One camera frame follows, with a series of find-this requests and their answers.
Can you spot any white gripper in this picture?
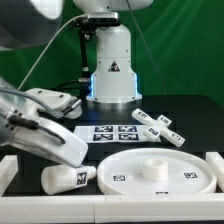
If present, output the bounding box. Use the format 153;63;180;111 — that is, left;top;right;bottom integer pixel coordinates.
0;96;90;168

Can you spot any white round table top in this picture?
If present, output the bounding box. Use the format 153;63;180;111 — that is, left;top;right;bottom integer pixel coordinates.
97;148;217;195

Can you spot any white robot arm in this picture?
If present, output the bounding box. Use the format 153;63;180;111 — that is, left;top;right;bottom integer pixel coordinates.
0;0;154;167

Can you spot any white left fence block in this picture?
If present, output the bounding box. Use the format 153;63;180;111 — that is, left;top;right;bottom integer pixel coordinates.
0;155;18;197

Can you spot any white fence block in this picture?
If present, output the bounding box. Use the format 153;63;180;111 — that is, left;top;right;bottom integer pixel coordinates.
0;155;18;197
206;152;224;193

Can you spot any white marker sheet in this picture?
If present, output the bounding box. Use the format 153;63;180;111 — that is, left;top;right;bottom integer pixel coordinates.
73;124;162;144

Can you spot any white cross-shaped table base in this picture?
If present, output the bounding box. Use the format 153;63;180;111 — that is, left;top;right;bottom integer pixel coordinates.
132;108;185;147

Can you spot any white right fence block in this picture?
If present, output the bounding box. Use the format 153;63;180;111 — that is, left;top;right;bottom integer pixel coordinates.
206;152;224;193

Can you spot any grey braided cable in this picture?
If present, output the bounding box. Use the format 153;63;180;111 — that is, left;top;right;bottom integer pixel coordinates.
0;86;64;120

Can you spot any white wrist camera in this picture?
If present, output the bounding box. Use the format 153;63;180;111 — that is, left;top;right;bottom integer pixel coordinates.
27;88;82;119

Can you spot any black cable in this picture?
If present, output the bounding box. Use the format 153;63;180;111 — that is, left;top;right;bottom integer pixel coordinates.
49;78;92;92

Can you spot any white cable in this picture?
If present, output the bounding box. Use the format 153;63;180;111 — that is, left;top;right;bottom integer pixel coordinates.
17;13;88;91

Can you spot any white front fence rail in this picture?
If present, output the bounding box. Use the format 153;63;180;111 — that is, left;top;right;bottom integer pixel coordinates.
0;193;224;224

